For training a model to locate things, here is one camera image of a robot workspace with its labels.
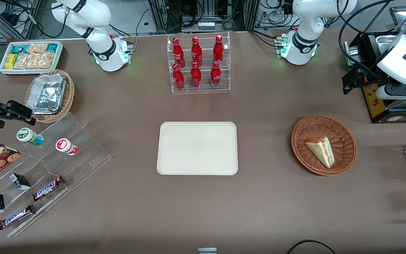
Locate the triangular sandwich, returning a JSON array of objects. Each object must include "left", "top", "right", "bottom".
[{"left": 305, "top": 137, "right": 335, "bottom": 169}]

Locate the aluminium foil tray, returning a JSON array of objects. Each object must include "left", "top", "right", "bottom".
[{"left": 25, "top": 74, "right": 67, "bottom": 115}]

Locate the light wicker basket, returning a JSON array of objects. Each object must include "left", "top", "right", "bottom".
[{"left": 25, "top": 69, "right": 75, "bottom": 123}]

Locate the round brown wicker basket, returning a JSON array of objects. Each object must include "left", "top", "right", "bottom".
[{"left": 291, "top": 114, "right": 358, "bottom": 176}]

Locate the cream plastic tray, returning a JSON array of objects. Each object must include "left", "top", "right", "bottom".
[{"left": 156, "top": 122, "right": 239, "bottom": 176}]

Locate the green lid yogurt bottle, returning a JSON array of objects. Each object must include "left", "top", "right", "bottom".
[{"left": 16, "top": 128, "right": 44, "bottom": 146}]

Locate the steel warmer pan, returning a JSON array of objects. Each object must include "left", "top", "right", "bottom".
[{"left": 376, "top": 35, "right": 401, "bottom": 53}]

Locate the white snack bin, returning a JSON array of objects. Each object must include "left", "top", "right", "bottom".
[{"left": 0, "top": 41, "right": 64, "bottom": 75}]

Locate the yellow snack packet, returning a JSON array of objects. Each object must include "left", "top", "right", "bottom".
[{"left": 5, "top": 54, "right": 19, "bottom": 69}]

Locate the black food warmer case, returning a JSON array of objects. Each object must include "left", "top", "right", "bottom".
[{"left": 343, "top": 5, "right": 406, "bottom": 124}]

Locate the large clear cracker bag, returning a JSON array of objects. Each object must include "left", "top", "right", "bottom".
[{"left": 14, "top": 52, "right": 55, "bottom": 69}]

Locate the red lid yogurt bottle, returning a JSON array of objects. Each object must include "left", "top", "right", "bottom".
[{"left": 55, "top": 138, "right": 79, "bottom": 156}]

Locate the small clear cracker bag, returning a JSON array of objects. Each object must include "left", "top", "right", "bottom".
[{"left": 27, "top": 43, "right": 49, "bottom": 54}]

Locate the clear acrylic tiered display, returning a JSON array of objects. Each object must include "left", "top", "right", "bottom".
[{"left": 0, "top": 113, "right": 112, "bottom": 238}]

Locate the snickers bar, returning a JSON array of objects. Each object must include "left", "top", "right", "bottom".
[
  {"left": 0, "top": 204, "right": 35, "bottom": 231},
  {"left": 32, "top": 175, "right": 65, "bottom": 202}
]

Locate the red cola bottle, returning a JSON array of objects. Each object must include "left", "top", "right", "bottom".
[
  {"left": 172, "top": 63, "right": 185, "bottom": 91},
  {"left": 191, "top": 36, "right": 203, "bottom": 67},
  {"left": 213, "top": 35, "right": 224, "bottom": 65},
  {"left": 190, "top": 62, "right": 202, "bottom": 88},
  {"left": 210, "top": 61, "right": 222, "bottom": 88},
  {"left": 172, "top": 37, "right": 186, "bottom": 68}
]

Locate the clear acrylic bottle rack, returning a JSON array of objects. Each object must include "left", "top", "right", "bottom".
[{"left": 167, "top": 32, "right": 231, "bottom": 93}]

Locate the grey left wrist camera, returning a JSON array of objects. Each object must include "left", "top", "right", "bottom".
[{"left": 376, "top": 83, "right": 406, "bottom": 101}]

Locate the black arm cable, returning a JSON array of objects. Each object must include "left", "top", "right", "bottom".
[{"left": 338, "top": 0, "right": 406, "bottom": 76}]

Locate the black floor cable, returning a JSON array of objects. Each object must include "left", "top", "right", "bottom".
[{"left": 287, "top": 240, "right": 337, "bottom": 254}]

